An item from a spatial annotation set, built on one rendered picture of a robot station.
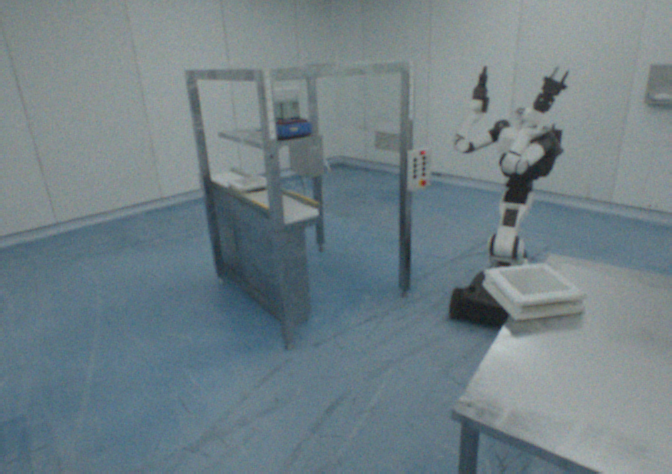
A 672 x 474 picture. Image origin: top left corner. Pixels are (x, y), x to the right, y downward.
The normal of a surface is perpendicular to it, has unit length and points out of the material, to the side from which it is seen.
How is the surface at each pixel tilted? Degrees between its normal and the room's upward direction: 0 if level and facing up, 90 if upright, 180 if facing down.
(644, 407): 0
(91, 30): 90
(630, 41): 90
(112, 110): 90
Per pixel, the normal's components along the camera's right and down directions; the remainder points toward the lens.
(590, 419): -0.04, -0.94
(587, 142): -0.72, 0.26
